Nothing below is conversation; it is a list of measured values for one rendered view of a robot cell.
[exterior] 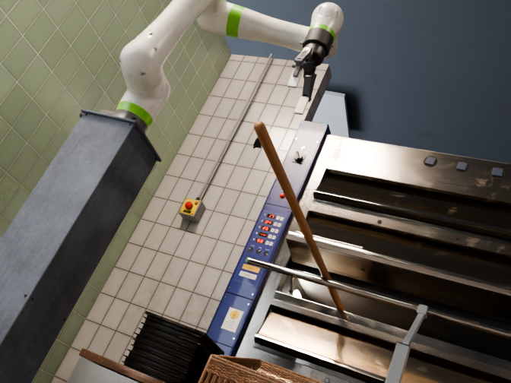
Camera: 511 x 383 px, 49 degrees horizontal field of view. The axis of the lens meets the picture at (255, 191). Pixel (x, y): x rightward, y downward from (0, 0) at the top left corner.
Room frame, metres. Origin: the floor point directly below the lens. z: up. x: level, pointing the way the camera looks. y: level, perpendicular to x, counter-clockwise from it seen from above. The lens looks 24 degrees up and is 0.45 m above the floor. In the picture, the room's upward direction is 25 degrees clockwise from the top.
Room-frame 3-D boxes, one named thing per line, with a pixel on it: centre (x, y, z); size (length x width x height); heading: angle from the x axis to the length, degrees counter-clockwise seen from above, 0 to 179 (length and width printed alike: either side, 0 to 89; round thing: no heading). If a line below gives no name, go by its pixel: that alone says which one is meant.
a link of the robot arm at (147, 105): (1.67, 0.48, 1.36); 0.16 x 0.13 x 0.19; 170
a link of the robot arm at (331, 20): (1.48, 0.02, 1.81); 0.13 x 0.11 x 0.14; 170
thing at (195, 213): (2.79, 0.26, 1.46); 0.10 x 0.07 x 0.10; 62
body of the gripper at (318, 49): (1.48, 0.01, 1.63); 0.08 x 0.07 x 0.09; 156
